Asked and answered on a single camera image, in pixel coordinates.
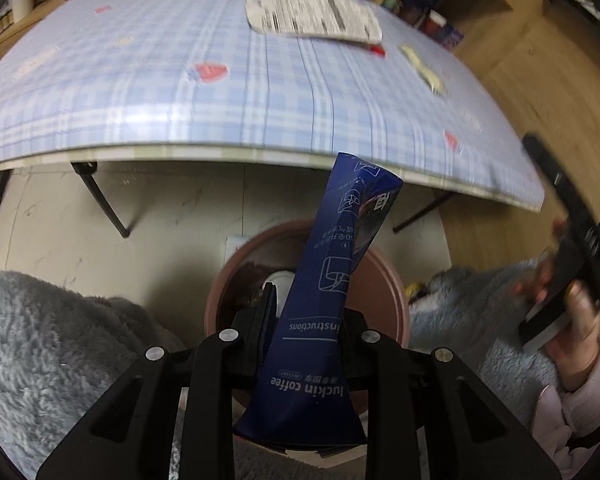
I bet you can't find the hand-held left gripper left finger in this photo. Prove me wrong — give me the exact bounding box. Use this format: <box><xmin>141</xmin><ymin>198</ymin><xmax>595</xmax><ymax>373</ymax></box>
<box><xmin>35</xmin><ymin>282</ymin><xmax>283</xmax><ymax>480</ymax></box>

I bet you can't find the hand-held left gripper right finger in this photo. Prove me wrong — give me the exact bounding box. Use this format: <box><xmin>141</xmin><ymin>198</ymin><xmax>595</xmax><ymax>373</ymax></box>
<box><xmin>342</xmin><ymin>307</ymin><xmax>563</xmax><ymax>480</ymax></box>

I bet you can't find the white paper cup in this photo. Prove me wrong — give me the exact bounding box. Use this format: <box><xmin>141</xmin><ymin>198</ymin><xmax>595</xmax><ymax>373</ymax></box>
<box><xmin>262</xmin><ymin>270</ymin><xmax>297</xmax><ymax>306</ymax></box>

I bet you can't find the blue coffee box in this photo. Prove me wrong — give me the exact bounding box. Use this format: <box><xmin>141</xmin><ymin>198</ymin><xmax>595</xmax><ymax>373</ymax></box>
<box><xmin>232</xmin><ymin>152</ymin><xmax>403</xmax><ymax>453</ymax></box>

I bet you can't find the brown trash bin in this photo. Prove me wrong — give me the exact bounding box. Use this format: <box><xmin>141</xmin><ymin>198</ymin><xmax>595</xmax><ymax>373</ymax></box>
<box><xmin>204</xmin><ymin>219</ymin><xmax>411</xmax><ymax>416</ymax></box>

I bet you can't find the cream paper strip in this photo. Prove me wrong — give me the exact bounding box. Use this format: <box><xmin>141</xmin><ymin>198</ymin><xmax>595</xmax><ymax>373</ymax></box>
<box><xmin>399</xmin><ymin>43</ymin><xmax>449</xmax><ymax>96</ymax></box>

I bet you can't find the white printed packet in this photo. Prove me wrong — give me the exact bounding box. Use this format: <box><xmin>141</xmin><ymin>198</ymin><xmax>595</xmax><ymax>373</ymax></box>
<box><xmin>243</xmin><ymin>0</ymin><xmax>384</xmax><ymax>45</ymax></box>

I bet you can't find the person's right forearm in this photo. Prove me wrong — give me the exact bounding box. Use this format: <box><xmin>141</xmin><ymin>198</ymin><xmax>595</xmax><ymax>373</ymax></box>
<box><xmin>527</xmin><ymin>345</ymin><xmax>600</xmax><ymax>461</ymax></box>

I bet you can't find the person's right hand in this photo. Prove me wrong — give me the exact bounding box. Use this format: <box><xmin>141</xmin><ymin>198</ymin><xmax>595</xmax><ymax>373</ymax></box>
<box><xmin>512</xmin><ymin>220</ymin><xmax>600</xmax><ymax>393</ymax></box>

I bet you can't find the black table leg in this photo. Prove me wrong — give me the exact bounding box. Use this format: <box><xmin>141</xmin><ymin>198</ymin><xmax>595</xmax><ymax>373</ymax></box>
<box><xmin>70</xmin><ymin>160</ymin><xmax>131</xmax><ymax>239</ymax></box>
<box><xmin>392</xmin><ymin>191</ymin><xmax>455</xmax><ymax>234</ymax></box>

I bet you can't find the fluffy grey-blue garment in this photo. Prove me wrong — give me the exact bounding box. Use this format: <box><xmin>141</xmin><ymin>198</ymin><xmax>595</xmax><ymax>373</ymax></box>
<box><xmin>0</xmin><ymin>259</ymin><xmax>586</xmax><ymax>480</ymax></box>

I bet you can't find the small blue box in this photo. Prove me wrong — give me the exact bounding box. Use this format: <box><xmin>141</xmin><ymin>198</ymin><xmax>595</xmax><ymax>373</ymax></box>
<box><xmin>440</xmin><ymin>25</ymin><xmax>465</xmax><ymax>51</ymax></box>

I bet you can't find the blue plaid tablecloth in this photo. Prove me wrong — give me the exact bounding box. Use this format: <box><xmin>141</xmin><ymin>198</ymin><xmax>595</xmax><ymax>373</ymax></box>
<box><xmin>0</xmin><ymin>0</ymin><xmax>546</xmax><ymax>211</ymax></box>

